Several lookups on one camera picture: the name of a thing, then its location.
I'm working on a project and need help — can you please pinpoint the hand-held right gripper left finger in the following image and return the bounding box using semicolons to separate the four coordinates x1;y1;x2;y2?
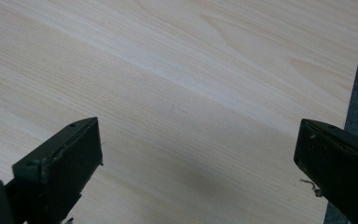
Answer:
5;117;104;224

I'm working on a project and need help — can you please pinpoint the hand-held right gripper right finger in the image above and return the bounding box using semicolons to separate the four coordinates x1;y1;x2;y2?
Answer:
293;118;358;224

